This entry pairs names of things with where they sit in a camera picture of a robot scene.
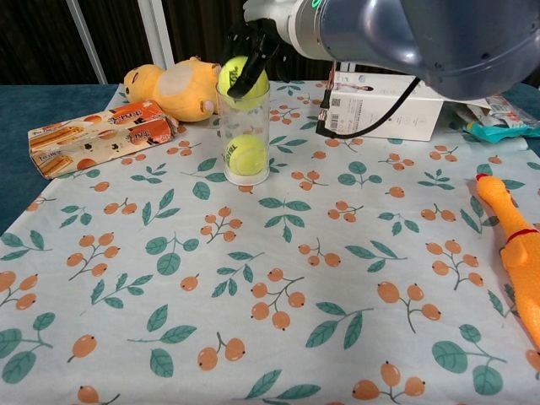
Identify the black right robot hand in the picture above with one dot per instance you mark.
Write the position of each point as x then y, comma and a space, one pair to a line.
255, 59

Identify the yellow-green tennis ball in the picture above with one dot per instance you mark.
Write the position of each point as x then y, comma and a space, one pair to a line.
245, 156
253, 95

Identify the silver-blue right robot arm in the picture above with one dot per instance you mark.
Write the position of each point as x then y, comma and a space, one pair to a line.
422, 38

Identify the clear plastic tube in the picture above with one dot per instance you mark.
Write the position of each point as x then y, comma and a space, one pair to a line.
242, 122

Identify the yellow plush toy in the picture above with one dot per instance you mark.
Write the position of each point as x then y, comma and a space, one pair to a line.
181, 90

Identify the white cardboard box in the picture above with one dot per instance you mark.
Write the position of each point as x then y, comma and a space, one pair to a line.
358, 114

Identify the thin white metal pole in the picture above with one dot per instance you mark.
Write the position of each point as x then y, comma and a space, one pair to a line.
86, 40

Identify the orange biscuit carton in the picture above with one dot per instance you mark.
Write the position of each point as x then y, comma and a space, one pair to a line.
84, 141

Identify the teal table cover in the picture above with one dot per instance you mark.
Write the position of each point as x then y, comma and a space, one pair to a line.
25, 109

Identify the floral print tablecloth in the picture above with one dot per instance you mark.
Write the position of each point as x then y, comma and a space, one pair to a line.
270, 295

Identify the teal plastic packet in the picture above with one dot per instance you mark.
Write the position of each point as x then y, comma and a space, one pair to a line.
491, 133

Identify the clear plastic packaging bag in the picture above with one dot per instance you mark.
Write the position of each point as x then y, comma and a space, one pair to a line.
512, 116

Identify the orange rubber chicken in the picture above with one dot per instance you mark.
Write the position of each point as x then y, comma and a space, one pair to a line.
521, 261

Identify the wide white metal post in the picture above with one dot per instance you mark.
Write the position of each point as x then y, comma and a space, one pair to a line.
156, 34

